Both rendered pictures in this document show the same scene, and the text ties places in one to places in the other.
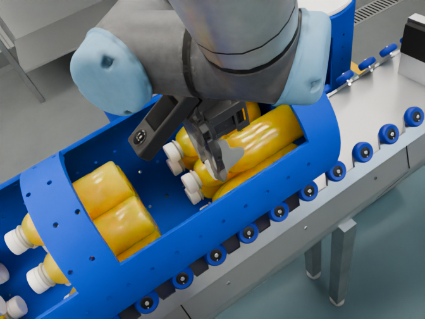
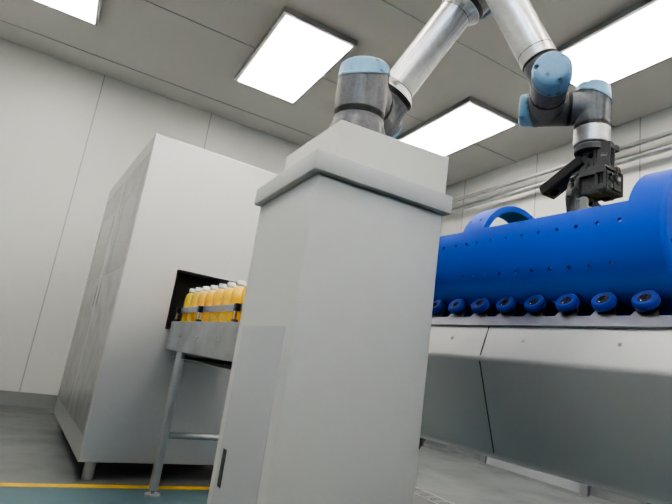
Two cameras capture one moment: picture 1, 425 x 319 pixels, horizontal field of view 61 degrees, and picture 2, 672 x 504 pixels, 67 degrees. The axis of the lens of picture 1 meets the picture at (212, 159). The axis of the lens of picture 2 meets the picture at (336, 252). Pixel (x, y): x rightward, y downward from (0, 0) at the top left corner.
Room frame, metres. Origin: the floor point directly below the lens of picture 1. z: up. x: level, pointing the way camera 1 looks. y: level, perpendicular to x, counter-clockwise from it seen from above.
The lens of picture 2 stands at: (-0.34, -0.87, 0.77)
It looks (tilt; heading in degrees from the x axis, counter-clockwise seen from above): 13 degrees up; 76
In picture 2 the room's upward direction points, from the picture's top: 8 degrees clockwise
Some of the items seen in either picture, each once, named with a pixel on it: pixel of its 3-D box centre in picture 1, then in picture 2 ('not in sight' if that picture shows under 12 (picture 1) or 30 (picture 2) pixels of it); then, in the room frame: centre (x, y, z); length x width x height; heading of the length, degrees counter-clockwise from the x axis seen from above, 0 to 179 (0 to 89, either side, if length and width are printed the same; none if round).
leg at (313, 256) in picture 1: (312, 239); not in sight; (0.61, -0.26, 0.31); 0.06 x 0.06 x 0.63; 17
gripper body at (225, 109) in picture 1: (207, 100); (594, 173); (0.41, -0.02, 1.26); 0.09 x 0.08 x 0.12; 107
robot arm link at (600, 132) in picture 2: not in sight; (592, 140); (0.41, -0.01, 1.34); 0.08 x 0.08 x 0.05
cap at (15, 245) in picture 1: (16, 242); not in sight; (0.37, 0.33, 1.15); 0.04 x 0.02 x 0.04; 17
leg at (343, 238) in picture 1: (339, 268); not in sight; (0.48, -0.30, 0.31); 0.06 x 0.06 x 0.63; 17
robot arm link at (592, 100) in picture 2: not in sight; (591, 108); (0.41, -0.01, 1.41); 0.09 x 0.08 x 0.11; 147
